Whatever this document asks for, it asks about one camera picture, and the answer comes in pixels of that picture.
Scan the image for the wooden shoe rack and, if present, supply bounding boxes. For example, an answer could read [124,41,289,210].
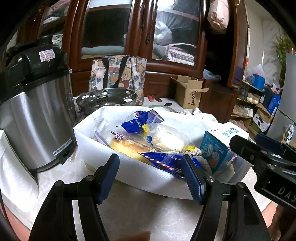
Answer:
[231,80,266,121]

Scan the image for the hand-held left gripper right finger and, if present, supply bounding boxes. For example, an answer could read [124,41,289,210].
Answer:
[180,154,272,241]

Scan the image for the purple label bread packet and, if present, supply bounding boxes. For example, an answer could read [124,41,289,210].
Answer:
[94,130,154,163]

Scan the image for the blue and white box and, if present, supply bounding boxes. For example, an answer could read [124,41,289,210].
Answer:
[200,127,250,175]

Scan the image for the white fabric storage basket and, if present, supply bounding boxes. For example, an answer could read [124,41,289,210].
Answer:
[73,105,250,200]

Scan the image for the person's left hand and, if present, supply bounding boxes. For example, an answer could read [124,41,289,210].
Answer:
[113,231,152,241]

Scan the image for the dark wooden cabinet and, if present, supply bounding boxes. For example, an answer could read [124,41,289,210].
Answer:
[14,0,249,112]

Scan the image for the grey folded blanket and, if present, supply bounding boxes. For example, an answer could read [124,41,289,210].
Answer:
[81,45,126,56]

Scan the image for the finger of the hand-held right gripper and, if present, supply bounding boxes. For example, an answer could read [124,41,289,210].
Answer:
[229,135,273,167]
[254,133,296,160]

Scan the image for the white plastic bag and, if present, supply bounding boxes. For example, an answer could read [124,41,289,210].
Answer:
[154,22,173,45]

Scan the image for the stainless steel pressure cooker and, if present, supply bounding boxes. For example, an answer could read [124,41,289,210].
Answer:
[0,38,78,173]

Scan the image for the green plant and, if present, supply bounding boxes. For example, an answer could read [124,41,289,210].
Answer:
[276,35,296,77]

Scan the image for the person's right hand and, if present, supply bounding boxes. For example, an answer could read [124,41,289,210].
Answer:
[269,205,296,241]

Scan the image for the stack of cardboard boxes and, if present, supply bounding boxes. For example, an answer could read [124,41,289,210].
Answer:
[251,85,284,132]

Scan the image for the glass pot lid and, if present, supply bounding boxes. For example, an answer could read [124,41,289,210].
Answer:
[148,103,178,113]

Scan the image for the cartoon print tote bag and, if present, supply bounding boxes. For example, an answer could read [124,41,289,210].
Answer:
[88,56,148,106]

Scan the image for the patterned bedding bag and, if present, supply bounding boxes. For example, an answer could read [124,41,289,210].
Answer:
[166,43,197,66]

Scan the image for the white paper towel stack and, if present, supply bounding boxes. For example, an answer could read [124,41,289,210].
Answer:
[0,130,39,210]

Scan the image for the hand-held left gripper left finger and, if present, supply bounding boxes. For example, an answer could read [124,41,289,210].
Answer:
[28,153,121,241]

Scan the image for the yellow label bread packet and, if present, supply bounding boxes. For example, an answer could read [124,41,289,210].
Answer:
[142,123,196,153]

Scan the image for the metal steamer pot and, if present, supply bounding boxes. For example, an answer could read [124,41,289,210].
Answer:
[76,88,137,115]

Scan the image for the white knitted cloth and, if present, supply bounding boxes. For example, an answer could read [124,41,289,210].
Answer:
[178,107,218,122]

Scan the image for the rows of shoes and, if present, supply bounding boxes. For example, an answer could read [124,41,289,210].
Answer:
[232,91,260,117]

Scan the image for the open cardboard box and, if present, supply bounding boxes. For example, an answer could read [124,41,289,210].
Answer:
[171,75,210,109]

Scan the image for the blue bread packet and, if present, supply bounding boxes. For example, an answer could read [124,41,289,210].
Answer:
[117,110,164,135]
[137,152,210,179]

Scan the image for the pink hanging bag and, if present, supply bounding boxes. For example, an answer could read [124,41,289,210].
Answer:
[207,0,232,30]

